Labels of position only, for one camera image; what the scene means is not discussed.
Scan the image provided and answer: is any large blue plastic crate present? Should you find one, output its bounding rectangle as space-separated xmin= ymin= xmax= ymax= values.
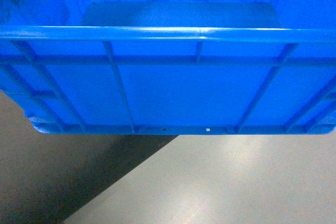
xmin=1 ymin=0 xmax=335 ymax=135

